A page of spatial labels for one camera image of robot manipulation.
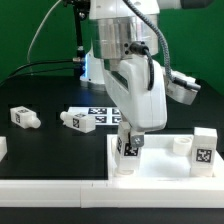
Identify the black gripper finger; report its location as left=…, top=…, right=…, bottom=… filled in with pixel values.
left=130, top=132, right=144, bottom=148

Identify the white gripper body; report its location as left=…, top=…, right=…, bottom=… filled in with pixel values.
left=104, top=58, right=200, bottom=132

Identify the white square table top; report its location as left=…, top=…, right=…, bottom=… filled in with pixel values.
left=107, top=135, right=224, bottom=179

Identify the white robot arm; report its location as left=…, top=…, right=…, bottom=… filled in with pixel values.
left=85, top=0, right=214, bottom=148

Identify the white sheet with tags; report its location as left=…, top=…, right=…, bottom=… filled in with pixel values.
left=68, top=107, right=121, bottom=125

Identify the white block left edge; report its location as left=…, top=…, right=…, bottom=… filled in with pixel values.
left=0, top=136, right=7, bottom=162

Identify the white fence wall rail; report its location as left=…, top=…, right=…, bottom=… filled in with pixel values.
left=0, top=137, right=224, bottom=209

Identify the black camera pole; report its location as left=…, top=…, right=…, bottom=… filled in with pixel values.
left=63, top=0, right=90, bottom=66

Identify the grey cable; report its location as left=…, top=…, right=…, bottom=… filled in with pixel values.
left=26, top=0, right=64, bottom=64

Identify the black cable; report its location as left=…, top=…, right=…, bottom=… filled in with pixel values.
left=0, top=59, right=83, bottom=87

